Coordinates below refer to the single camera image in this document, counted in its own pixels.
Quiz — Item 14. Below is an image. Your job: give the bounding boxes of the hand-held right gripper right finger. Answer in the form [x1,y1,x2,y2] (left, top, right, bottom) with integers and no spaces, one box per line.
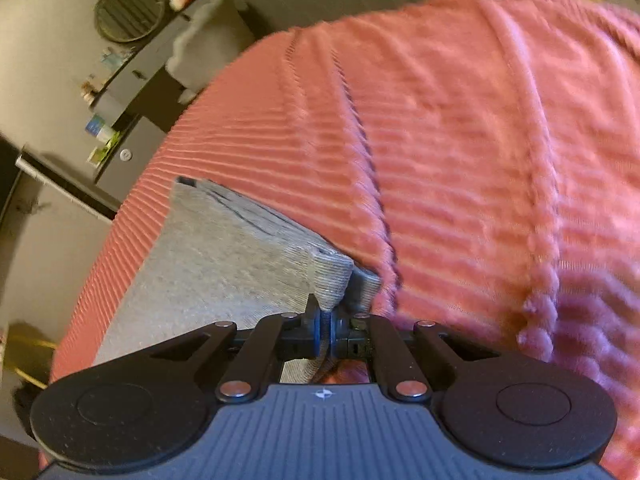
[330,311,502,404]

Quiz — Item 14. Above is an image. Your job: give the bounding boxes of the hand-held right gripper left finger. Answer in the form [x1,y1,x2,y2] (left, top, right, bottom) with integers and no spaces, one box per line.
[150,294,331,405]

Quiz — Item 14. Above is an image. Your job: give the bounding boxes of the grey pants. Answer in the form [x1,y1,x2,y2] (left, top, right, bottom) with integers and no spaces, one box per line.
[92,176,383,386]

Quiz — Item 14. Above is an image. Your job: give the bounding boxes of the pink ribbed blanket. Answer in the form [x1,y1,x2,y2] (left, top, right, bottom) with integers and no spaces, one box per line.
[37,0,640,480]

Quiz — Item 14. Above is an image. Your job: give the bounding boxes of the grey dresser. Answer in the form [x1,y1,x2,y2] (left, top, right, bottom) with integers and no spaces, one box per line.
[15,5,226,221]

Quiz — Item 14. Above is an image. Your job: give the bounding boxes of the green packet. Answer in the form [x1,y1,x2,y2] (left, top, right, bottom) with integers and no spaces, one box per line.
[86,135,122,167]

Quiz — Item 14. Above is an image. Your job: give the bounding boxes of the yellow-legged stool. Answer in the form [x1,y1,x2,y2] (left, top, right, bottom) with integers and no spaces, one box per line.
[9,324,59,391]

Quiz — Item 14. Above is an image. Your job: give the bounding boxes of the blue and white container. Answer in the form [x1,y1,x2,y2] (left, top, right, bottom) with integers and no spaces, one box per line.
[84,114,119,144]

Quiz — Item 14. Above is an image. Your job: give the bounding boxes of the grey cloth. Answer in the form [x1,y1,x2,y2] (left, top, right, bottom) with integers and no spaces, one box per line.
[165,0,256,106]

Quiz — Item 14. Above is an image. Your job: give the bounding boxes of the round dark mirror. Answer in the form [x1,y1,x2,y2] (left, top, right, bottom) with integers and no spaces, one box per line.
[94,0,168,43]

